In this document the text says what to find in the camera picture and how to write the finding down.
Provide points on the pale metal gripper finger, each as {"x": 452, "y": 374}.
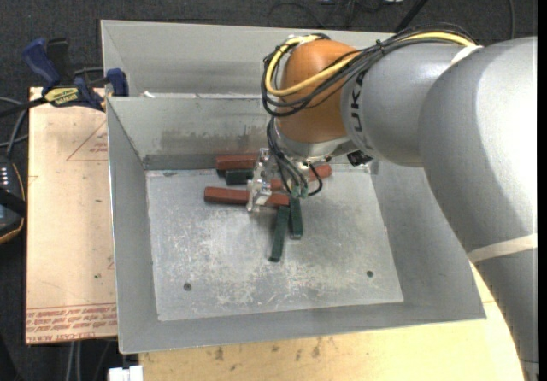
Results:
{"x": 259, "y": 203}
{"x": 258, "y": 188}

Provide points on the dark green flat block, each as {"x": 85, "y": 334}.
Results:
{"x": 278, "y": 234}
{"x": 239, "y": 177}
{"x": 296, "y": 221}

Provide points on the red-brown flat block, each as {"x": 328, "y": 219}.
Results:
{"x": 235, "y": 162}
{"x": 226, "y": 195}
{"x": 322, "y": 171}

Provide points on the grey metal bin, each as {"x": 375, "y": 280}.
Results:
{"x": 205, "y": 251}

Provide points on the brown cardboard board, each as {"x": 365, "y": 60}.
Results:
{"x": 68, "y": 221}

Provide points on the black cylinder on white bracket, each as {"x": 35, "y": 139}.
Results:
{"x": 358, "y": 158}

